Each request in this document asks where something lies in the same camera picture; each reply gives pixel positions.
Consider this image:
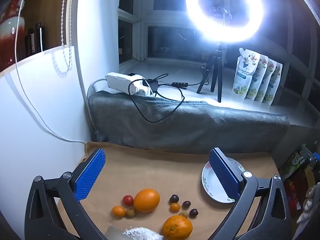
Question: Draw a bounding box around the white bead chain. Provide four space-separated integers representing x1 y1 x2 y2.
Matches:
51 0 73 74

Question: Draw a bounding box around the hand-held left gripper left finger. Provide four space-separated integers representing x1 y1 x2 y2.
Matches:
24 148 108 240

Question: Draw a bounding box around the red packet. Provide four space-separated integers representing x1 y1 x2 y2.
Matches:
287 171 312 209

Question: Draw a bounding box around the person's right hand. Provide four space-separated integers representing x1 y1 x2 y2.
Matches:
296 186 320 227

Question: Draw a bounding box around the white ring light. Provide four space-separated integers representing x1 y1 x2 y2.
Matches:
185 0 272 43

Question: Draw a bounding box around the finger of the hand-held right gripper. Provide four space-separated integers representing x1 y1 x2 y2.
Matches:
301 147 320 174

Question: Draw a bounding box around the red ceramic vase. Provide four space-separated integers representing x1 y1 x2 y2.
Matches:
0 0 25 68

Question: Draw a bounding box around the person's left hand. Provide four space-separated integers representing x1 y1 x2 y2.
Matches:
122 227 163 240

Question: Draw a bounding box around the large oval orange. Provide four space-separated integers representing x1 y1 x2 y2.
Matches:
133 188 160 213

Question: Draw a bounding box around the grey blanket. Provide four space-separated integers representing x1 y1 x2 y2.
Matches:
87 90 290 154

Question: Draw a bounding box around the white power strip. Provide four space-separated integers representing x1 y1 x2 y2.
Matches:
105 72 153 97

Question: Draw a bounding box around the green snack packet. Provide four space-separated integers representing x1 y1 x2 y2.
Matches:
280 144 308 178

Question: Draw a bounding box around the white floral plate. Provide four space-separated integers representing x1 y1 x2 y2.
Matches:
201 157 247 203

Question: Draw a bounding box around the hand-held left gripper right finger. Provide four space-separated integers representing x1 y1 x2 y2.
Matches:
208 147 293 240

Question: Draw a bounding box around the large round orange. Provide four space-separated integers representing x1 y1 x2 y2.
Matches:
162 215 193 240

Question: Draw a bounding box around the small tangerine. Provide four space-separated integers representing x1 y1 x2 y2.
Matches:
112 205 126 218

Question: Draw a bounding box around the thin white cable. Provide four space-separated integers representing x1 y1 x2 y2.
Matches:
14 0 88 145

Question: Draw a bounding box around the tan blanket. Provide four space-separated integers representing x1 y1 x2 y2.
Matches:
56 141 285 240

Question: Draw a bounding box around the black cable with inline controller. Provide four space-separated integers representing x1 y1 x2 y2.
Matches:
128 74 213 123

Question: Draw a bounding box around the white spouted pouch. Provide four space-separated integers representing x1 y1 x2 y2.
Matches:
232 47 262 95
246 54 269 99
255 59 277 102
265 62 283 105

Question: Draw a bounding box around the dark bottle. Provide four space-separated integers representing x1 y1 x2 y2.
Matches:
26 27 35 55
34 22 46 53

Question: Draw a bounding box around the white power strip cord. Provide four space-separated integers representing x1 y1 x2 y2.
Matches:
86 78 108 135

